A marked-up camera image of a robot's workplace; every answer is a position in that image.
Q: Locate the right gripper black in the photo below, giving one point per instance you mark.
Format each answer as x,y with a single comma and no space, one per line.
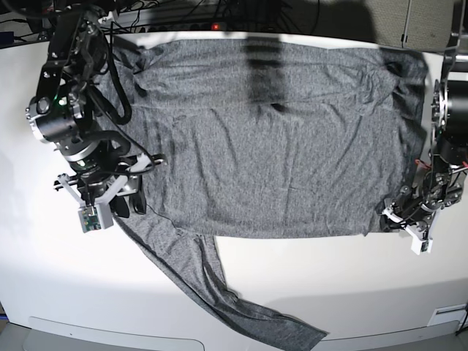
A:
95,174

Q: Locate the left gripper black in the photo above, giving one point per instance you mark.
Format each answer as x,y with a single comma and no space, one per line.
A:
418,209

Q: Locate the grey long-sleeve T-shirt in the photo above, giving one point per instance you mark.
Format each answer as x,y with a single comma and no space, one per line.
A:
265,139

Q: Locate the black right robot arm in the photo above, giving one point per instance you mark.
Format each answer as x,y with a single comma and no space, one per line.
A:
81,106

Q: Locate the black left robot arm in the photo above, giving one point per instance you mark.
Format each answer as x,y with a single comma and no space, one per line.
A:
448,138

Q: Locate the black power strip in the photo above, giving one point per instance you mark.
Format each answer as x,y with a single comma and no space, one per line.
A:
203,26

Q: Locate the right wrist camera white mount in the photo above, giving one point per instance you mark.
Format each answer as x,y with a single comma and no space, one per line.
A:
99,215

